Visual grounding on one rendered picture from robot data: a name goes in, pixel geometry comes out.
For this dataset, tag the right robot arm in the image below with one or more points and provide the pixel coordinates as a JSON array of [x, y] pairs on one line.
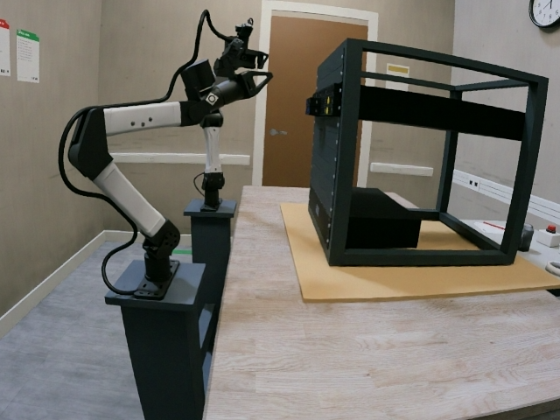
[[91, 156]]

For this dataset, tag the tan flat board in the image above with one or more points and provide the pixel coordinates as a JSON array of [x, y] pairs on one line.
[[321, 283]]

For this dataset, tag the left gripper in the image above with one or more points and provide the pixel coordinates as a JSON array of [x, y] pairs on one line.
[[246, 58]]

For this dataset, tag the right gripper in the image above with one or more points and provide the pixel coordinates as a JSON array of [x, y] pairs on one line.
[[239, 86]]

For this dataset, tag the black metal rack frame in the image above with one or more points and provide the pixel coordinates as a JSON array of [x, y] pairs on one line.
[[378, 221]]

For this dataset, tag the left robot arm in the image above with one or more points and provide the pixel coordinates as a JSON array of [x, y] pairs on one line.
[[213, 179]]

